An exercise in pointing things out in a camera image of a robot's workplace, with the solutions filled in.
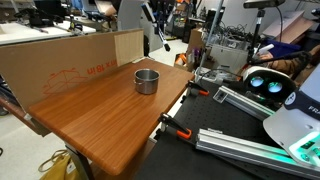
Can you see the bare person hand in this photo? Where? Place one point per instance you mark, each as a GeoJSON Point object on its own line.
{"type": "Point", "coordinates": [266, 57]}

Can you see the brown jacket forearm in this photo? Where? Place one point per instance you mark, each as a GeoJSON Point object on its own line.
{"type": "Point", "coordinates": [290, 65]}

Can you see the white VR headset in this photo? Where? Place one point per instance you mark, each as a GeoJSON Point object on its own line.
{"type": "Point", "coordinates": [270, 83]}

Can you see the flat cardboard box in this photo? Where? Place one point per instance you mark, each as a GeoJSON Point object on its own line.
{"type": "Point", "coordinates": [288, 25]}

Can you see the silver metal pole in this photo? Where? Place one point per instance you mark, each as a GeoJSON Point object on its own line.
{"type": "Point", "coordinates": [210, 40]}

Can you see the orange black bar clamp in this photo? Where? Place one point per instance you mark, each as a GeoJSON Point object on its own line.
{"type": "Point", "coordinates": [175, 126]}
{"type": "Point", "coordinates": [196, 89]}

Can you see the black perforated breadboard table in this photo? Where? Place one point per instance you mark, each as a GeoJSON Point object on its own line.
{"type": "Point", "coordinates": [213, 113]}

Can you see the light wooden panel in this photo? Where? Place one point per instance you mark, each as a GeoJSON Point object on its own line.
{"type": "Point", "coordinates": [128, 46]}

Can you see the white background machine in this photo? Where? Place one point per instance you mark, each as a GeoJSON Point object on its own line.
{"type": "Point", "coordinates": [131, 15]}

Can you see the black metal table leg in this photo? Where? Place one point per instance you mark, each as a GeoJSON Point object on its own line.
{"type": "Point", "coordinates": [83, 163]}

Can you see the brown cardboard sheet red print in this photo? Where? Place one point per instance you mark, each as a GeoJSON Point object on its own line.
{"type": "Point", "coordinates": [50, 60]}

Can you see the yellow bag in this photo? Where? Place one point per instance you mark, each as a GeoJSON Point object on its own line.
{"type": "Point", "coordinates": [61, 168]}

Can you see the white background workbench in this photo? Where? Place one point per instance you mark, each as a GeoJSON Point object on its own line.
{"type": "Point", "coordinates": [33, 31]}

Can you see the black camera stand pole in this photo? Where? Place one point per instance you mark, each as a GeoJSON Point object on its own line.
{"type": "Point", "coordinates": [256, 33]}

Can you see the aluminium extrusion rail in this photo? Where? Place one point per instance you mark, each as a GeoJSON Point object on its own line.
{"type": "Point", "coordinates": [240, 148]}
{"type": "Point", "coordinates": [243, 101]}

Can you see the black camera on stand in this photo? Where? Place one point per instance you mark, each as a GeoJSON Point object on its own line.
{"type": "Point", "coordinates": [263, 3]}

